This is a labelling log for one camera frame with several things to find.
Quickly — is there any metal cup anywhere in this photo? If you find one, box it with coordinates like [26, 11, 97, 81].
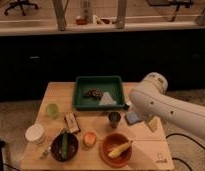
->
[108, 112, 121, 128]

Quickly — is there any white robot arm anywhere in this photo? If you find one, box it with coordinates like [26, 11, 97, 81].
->
[129, 72, 205, 140]

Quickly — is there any dark grape bunch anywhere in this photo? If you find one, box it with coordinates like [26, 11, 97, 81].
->
[84, 89, 102, 99]

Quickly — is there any green plastic tray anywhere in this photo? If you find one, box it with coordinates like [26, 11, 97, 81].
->
[72, 76, 125, 111]

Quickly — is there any blue sponge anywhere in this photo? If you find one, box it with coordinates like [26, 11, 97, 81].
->
[124, 112, 141, 125]

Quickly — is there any brown snack box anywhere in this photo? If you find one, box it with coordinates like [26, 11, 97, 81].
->
[64, 113, 80, 133]

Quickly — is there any orange peach fruit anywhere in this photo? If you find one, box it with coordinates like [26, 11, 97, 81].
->
[83, 132, 97, 147]

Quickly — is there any orange clay bowl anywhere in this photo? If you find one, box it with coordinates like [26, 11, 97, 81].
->
[99, 133, 132, 168]

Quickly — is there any green plastic cup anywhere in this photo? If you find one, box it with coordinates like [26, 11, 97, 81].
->
[45, 103, 59, 119]

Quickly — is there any yellow corn cob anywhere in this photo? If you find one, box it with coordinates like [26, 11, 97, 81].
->
[108, 141, 132, 159]

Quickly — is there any green cucumber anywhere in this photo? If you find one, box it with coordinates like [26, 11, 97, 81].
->
[61, 132, 68, 160]

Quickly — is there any red bowl on shelf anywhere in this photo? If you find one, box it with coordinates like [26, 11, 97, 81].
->
[76, 18, 88, 25]

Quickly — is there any dark brown bowl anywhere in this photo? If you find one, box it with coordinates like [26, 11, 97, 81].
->
[51, 133, 78, 162]

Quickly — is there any white paper cup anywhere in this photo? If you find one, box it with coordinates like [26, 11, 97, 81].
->
[25, 124, 45, 145]

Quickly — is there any metal spoon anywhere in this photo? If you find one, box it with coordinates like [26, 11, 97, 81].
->
[39, 127, 68, 160]

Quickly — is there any black tripod stand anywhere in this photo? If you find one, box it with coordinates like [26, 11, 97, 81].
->
[0, 139, 20, 171]

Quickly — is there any black floor cable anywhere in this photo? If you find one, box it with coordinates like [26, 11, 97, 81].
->
[165, 132, 205, 171]

